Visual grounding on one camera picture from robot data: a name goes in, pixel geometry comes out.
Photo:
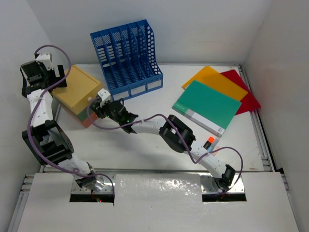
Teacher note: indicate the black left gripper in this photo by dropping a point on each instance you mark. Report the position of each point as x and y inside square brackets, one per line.
[60, 83]

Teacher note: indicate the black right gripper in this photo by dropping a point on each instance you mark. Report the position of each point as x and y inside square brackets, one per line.
[100, 109]

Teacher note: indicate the yellow drawer box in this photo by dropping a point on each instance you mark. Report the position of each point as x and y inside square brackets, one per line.
[80, 87]

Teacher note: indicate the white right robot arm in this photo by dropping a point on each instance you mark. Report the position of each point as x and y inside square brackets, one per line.
[177, 135]

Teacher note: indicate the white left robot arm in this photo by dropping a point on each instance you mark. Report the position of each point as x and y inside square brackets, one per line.
[44, 137]

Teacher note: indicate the pink bottom drawer box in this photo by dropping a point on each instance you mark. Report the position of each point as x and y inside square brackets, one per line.
[87, 122]

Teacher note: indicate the blue file organizer rack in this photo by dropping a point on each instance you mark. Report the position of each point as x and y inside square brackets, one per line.
[127, 58]

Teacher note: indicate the green folder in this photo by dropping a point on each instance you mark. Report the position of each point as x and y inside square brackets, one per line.
[207, 107]

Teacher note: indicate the orange folder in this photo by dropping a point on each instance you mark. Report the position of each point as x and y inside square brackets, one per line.
[213, 79]

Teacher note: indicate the black orange highlighter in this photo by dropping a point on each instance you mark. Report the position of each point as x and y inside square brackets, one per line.
[209, 142]

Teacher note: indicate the pink eraser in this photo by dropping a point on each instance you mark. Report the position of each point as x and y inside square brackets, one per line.
[215, 148]

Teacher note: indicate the red folder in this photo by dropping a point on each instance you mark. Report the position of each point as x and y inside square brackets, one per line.
[249, 103]

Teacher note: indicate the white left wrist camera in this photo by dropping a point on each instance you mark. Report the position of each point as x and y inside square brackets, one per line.
[44, 59]

